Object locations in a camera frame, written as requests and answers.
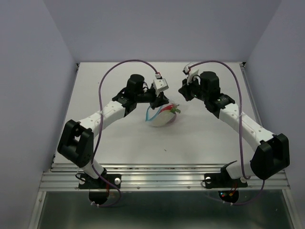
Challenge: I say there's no purple onion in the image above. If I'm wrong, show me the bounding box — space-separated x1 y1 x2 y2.
167 115 177 124

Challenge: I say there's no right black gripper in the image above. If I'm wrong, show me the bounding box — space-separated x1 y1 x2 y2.
177 75 208 102

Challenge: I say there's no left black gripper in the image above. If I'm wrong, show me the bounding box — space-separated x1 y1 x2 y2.
135 87 169 110

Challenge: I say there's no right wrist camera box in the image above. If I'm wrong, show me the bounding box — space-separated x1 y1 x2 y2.
183 62 199 85

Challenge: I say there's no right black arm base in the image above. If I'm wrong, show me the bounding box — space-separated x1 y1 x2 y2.
201 161 248 205

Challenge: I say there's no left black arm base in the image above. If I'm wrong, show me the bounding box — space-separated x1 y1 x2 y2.
75 171 122 208

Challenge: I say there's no white radish with leaves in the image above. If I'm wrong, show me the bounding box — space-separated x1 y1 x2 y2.
151 108 181 127

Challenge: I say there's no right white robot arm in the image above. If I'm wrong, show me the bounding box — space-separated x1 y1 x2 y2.
178 72 290 186

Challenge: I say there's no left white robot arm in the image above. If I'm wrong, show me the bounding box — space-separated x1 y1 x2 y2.
57 74 169 188

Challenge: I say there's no clear zip top bag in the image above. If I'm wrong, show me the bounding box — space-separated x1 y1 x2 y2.
145 103 181 127

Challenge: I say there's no red chili pepper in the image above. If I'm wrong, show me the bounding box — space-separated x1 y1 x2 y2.
160 104 175 113

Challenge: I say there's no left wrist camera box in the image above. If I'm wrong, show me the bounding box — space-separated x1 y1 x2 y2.
152 73 169 96

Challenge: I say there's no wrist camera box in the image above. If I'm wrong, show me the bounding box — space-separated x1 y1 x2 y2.
152 73 169 96
183 62 199 85

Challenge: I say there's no aluminium mounting rail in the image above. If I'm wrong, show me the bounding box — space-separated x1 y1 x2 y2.
39 163 291 192

